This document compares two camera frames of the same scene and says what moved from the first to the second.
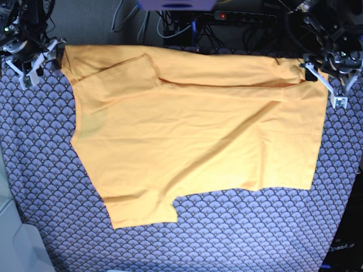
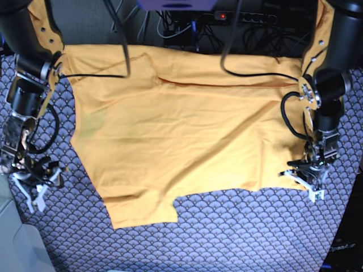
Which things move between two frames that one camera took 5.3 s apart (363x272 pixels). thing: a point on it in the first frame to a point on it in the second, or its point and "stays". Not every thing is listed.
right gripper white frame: (338, 100) to (317, 194)
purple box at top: (176, 5) stays
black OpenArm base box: (345, 253) stays
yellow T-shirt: (156, 123) stays
